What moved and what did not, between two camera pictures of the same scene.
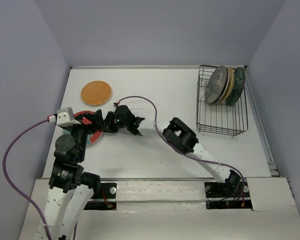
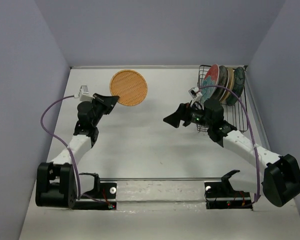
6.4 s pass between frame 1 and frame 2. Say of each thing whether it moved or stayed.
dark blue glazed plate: stayed
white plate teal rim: moved
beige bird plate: stayed
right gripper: moved
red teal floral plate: moved
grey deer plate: stayed
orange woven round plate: moved
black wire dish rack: stayed
